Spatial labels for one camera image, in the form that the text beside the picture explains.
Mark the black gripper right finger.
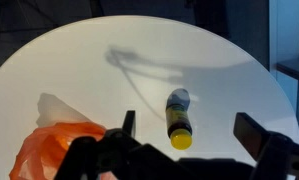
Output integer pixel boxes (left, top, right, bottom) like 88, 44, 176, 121
233, 112, 299, 180

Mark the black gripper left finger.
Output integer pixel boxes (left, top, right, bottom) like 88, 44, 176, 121
53, 109, 197, 180

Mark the dark bottle with yellow cap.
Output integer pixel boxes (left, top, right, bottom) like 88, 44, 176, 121
165, 87, 194, 151

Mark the orange plastic bag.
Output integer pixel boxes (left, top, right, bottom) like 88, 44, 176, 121
8, 121, 107, 180

